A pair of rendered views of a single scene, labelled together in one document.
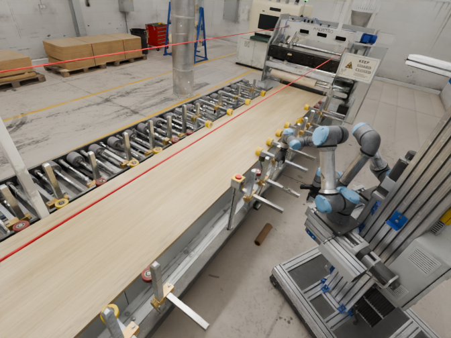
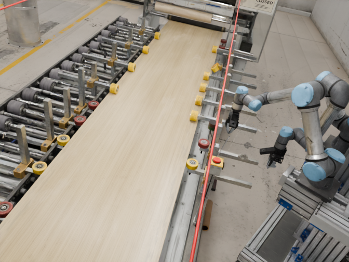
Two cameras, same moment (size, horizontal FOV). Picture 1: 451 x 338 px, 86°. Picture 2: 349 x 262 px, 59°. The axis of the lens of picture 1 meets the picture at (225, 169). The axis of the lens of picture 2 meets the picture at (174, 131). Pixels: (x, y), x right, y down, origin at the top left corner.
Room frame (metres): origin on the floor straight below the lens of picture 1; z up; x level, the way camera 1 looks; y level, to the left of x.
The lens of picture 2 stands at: (0.21, 0.62, 2.26)
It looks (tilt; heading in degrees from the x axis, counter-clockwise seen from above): 36 degrees down; 337
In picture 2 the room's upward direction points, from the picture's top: 11 degrees clockwise
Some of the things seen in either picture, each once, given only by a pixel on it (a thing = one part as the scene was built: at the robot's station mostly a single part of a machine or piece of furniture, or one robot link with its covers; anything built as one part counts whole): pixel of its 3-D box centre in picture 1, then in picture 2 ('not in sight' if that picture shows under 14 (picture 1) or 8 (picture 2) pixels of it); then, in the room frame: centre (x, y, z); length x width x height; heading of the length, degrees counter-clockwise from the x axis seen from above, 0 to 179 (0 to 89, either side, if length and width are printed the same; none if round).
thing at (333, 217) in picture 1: (340, 212); (322, 175); (1.17, -0.80, 1.09); 0.15 x 0.15 x 0.10
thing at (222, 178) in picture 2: (258, 198); (219, 177); (1.46, -0.31, 0.84); 0.43 x 0.03 x 0.04; 61
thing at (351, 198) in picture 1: (346, 200); (331, 161); (1.17, -0.80, 1.21); 0.13 x 0.12 x 0.14; 109
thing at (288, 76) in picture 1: (304, 80); (198, 15); (4.23, -1.13, 1.05); 1.43 x 0.12 x 0.12; 61
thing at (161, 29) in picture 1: (158, 36); not in sight; (9.61, 3.04, 0.41); 0.76 x 0.48 x 0.81; 160
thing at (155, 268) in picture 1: (158, 289); not in sight; (0.59, 0.27, 0.93); 0.03 x 0.03 x 0.48; 61
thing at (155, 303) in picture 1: (162, 295); not in sight; (0.61, 0.26, 0.82); 0.13 x 0.06 x 0.05; 151
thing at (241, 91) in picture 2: (287, 135); (241, 95); (1.74, -0.46, 1.31); 0.09 x 0.08 x 0.11; 19
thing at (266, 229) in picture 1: (263, 234); (206, 214); (1.75, -0.52, 0.04); 0.30 x 0.08 x 0.08; 151
